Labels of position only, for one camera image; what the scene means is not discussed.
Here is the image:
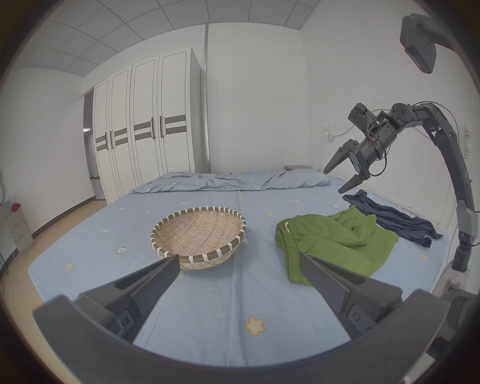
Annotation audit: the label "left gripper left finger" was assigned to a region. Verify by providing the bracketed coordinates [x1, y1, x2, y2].
[75, 256, 181, 343]

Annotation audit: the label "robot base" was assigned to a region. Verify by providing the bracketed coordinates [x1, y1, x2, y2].
[427, 262, 480, 361]

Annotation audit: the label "dark blue garment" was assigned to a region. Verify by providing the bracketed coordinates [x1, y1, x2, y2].
[343, 189, 444, 249]

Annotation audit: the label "grey chest of drawers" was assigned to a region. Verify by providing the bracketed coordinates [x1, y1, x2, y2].
[0, 204, 34, 263]

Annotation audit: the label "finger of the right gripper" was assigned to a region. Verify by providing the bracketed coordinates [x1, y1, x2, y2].
[323, 140, 359, 174]
[338, 173, 371, 194]

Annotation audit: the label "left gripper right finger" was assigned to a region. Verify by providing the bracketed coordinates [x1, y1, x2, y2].
[299, 252, 404, 340]

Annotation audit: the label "green shorts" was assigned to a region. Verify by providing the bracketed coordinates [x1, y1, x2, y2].
[275, 206, 399, 286]

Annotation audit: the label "pale blue quilt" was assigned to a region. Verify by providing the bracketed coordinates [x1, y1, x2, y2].
[129, 169, 331, 194]

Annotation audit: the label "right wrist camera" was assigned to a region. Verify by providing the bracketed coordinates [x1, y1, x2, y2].
[348, 103, 376, 141]

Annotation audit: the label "white wardrobe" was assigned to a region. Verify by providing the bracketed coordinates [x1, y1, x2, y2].
[92, 47, 209, 205]

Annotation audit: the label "round woven basket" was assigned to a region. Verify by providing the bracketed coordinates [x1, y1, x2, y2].
[151, 206, 247, 271]

